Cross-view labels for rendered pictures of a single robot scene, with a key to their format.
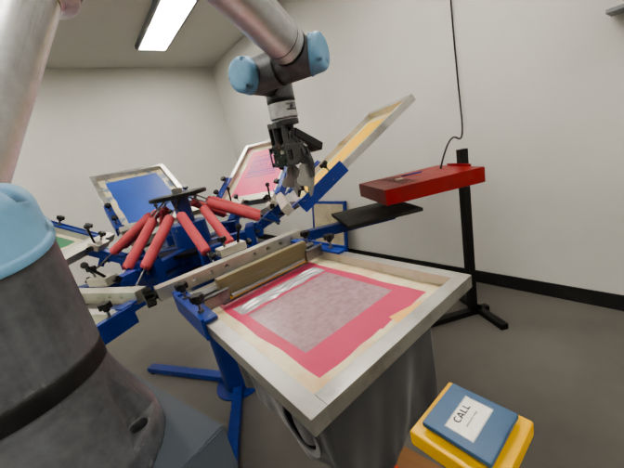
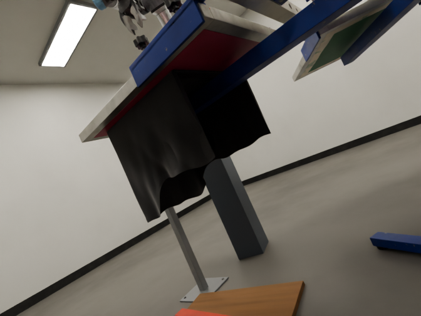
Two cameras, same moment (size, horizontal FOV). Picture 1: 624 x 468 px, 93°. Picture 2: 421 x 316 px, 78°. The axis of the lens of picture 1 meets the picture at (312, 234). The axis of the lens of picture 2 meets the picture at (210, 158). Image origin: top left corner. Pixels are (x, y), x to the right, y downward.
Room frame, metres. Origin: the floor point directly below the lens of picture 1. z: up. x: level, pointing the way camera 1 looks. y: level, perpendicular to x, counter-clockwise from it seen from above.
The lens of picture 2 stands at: (1.91, -0.20, 0.62)
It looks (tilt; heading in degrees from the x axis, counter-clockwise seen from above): 2 degrees up; 166
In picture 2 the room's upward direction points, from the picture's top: 24 degrees counter-clockwise
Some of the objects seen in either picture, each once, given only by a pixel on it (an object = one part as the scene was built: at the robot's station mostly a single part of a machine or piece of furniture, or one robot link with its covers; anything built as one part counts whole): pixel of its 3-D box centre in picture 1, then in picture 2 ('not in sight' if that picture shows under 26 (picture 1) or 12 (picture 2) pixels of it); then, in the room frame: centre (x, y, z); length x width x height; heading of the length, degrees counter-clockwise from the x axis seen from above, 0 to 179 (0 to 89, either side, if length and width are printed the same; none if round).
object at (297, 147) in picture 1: (288, 144); (128, 0); (0.85, 0.01, 1.43); 0.09 x 0.08 x 0.12; 133
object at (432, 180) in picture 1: (416, 183); not in sight; (1.88, -0.72, 1.06); 0.61 x 0.46 x 0.12; 96
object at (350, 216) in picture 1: (307, 233); not in sight; (1.80, 0.03, 0.91); 1.34 x 0.41 x 0.08; 96
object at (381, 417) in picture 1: (389, 397); (165, 163); (0.64, -0.11, 0.74); 0.45 x 0.03 x 0.43; 126
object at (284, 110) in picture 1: (284, 112); not in sight; (0.85, 0.00, 1.51); 0.08 x 0.08 x 0.05
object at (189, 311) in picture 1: (195, 311); not in sight; (0.90, 0.43, 0.97); 0.30 x 0.05 x 0.07; 36
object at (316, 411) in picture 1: (304, 292); (182, 89); (0.88, 0.06, 0.97); 0.79 x 0.58 x 0.04; 36
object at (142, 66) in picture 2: (319, 251); (166, 48); (1.23, -0.02, 0.97); 0.30 x 0.05 x 0.07; 36
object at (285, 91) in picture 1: (276, 81); not in sight; (0.85, 0.01, 1.59); 0.09 x 0.08 x 0.11; 150
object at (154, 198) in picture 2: not in sight; (161, 156); (0.95, -0.13, 0.74); 0.46 x 0.04 x 0.42; 36
